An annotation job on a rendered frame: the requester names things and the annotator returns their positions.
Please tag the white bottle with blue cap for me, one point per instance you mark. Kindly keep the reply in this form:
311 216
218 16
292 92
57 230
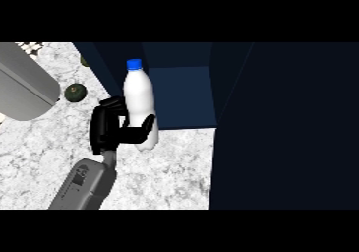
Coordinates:
139 88

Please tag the small dark green fruit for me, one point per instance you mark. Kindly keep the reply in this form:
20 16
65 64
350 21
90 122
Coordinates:
84 61

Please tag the grey rounded appliance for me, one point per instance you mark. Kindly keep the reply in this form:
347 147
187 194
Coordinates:
18 85

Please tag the dark blue cabinet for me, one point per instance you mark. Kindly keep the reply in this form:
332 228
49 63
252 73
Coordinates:
187 95

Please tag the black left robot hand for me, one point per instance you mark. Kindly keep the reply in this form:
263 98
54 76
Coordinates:
105 131

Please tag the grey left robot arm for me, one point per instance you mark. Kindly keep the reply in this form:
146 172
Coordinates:
85 183

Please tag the dark green avocado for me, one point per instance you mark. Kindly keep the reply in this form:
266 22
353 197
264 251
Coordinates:
75 92

